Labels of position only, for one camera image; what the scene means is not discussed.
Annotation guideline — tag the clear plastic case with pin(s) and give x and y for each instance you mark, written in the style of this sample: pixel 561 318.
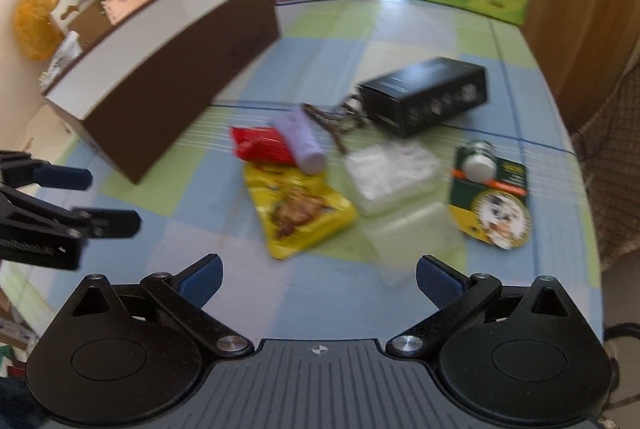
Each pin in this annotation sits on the clear plastic case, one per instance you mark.
pixel 415 239

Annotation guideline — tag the yellow plastic bag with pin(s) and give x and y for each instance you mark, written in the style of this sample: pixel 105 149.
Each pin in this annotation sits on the yellow plastic bag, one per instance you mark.
pixel 35 19

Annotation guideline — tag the green card with white bottle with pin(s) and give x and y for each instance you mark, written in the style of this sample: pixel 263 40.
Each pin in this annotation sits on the green card with white bottle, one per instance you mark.
pixel 490 204

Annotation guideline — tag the black cardboard box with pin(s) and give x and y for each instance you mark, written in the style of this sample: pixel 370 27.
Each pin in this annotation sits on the black cardboard box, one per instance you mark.
pixel 425 99

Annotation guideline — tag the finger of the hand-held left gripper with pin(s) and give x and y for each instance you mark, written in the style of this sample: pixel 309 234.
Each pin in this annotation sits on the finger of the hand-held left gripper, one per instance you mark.
pixel 107 224
pixel 62 178

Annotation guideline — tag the yellow snack packet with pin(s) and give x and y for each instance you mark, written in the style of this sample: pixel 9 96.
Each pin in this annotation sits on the yellow snack packet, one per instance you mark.
pixel 295 209

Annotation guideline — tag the purple tube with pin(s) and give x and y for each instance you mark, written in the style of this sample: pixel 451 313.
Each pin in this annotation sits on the purple tube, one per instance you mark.
pixel 300 139

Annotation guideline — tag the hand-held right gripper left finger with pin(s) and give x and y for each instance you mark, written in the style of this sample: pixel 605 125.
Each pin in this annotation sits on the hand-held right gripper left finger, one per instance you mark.
pixel 205 278

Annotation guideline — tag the brown patterned chair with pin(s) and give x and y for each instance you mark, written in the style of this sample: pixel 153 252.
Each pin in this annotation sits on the brown patterned chair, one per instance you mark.
pixel 615 169

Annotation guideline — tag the red snack packet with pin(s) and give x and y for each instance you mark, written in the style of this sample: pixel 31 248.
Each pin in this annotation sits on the red snack packet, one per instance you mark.
pixel 260 146

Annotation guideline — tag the brown storage box white inside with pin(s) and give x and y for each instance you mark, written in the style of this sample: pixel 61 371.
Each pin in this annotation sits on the brown storage box white inside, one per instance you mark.
pixel 165 84

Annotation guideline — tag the open cardboard box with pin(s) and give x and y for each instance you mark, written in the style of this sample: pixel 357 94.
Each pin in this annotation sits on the open cardboard box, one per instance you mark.
pixel 90 21

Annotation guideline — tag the wooden cabinet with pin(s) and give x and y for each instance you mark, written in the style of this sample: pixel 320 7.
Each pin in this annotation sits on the wooden cabinet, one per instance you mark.
pixel 585 9

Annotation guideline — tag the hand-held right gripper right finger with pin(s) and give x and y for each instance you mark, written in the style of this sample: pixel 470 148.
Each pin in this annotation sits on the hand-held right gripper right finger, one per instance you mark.
pixel 437 281

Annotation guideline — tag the blue rectangular packet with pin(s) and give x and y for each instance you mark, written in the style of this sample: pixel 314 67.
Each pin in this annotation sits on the blue rectangular packet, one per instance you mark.
pixel 390 179

